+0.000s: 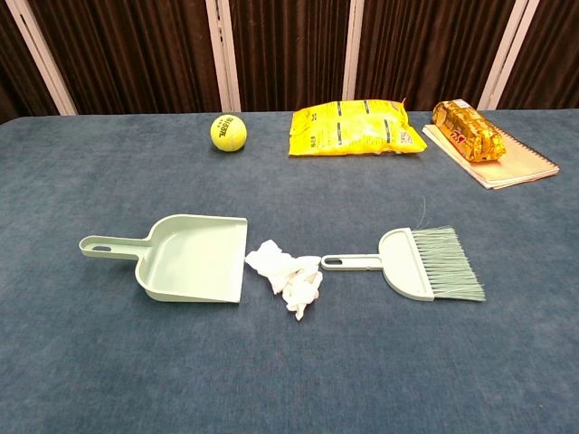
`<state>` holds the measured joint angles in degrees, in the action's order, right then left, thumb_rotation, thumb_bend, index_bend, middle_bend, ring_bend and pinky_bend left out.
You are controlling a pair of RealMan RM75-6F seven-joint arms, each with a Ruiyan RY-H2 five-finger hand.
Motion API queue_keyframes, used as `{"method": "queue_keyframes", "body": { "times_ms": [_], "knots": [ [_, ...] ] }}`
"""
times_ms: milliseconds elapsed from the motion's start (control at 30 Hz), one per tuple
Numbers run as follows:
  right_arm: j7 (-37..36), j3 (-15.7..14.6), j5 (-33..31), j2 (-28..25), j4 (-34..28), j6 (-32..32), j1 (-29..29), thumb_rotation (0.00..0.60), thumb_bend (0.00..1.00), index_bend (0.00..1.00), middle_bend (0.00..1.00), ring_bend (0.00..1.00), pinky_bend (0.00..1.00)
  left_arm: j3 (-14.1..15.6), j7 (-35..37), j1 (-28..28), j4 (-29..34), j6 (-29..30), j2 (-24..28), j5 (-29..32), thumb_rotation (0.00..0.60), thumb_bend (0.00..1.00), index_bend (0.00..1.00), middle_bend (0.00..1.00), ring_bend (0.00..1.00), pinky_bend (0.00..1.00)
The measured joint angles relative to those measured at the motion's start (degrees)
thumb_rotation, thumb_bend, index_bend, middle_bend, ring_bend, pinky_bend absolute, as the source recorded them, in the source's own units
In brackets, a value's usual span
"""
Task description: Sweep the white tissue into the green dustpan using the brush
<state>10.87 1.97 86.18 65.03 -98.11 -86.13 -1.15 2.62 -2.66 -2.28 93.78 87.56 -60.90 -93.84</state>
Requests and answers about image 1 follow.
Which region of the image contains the white metal frame pole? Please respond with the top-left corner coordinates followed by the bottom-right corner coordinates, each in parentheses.
top-left (4, 0), bottom-right (79, 116)
top-left (476, 0), bottom-right (528, 111)
top-left (204, 0), bottom-right (242, 113)
top-left (341, 0), bottom-right (365, 112)

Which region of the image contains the mint green hand broom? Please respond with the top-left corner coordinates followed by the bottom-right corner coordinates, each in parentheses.
top-left (319, 197), bottom-right (487, 303)

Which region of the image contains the blue table mat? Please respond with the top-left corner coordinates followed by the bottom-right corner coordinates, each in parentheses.
top-left (0, 109), bottom-right (579, 434)

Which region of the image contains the beige spiral notebook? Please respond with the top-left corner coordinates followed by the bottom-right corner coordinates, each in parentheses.
top-left (422, 98), bottom-right (561, 191)

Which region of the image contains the yellow snack bag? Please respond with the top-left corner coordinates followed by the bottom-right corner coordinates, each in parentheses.
top-left (288, 98), bottom-right (429, 158)

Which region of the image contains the gold brown snack packet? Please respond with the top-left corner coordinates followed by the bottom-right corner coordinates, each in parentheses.
top-left (432, 99), bottom-right (507, 164)

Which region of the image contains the white paper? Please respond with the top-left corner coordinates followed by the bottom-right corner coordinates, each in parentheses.
top-left (244, 239), bottom-right (323, 295)
top-left (282, 269), bottom-right (325, 322)

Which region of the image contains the yellow tennis ball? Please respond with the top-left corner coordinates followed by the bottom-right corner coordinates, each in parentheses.
top-left (209, 113), bottom-right (249, 154)

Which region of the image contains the mint green plastic dustpan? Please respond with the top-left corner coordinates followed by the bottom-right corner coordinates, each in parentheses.
top-left (79, 213), bottom-right (249, 305)

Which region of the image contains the dark brown curtain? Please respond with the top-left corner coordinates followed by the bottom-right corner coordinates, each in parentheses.
top-left (0, 0), bottom-right (579, 126)

